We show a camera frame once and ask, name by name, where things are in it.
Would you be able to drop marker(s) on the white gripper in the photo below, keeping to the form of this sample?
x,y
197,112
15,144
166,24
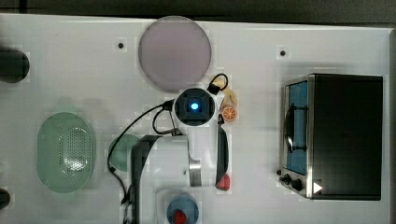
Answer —
x,y
195,107

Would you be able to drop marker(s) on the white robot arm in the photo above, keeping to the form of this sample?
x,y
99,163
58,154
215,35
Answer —
x,y
197,156

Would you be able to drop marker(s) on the green oval strainer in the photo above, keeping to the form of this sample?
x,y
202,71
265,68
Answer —
x,y
65,155

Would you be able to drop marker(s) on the toy orange half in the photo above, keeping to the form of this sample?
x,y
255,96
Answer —
x,y
229,113

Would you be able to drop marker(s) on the peeled toy banana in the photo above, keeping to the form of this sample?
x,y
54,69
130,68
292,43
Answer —
x,y
223,83

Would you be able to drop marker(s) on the purple round plate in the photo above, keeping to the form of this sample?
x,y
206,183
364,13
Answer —
x,y
174,53

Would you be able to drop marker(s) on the red toy strawberry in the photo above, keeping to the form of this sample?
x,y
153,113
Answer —
x,y
225,183

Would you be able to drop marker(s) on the green round plate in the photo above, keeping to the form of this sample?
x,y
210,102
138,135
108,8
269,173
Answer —
x,y
121,152

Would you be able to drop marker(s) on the blue round bowl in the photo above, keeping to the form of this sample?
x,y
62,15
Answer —
x,y
186,204

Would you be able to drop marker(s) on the small red toy in bowl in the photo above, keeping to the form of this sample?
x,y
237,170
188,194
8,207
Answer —
x,y
180,217

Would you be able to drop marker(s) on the steel toaster oven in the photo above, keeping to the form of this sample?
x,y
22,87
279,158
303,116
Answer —
x,y
332,137

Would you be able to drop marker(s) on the black cylinder upper left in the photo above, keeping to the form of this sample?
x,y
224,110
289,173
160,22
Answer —
x,y
14,65

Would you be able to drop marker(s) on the black object lower left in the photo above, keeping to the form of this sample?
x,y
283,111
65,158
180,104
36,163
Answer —
x,y
4,198

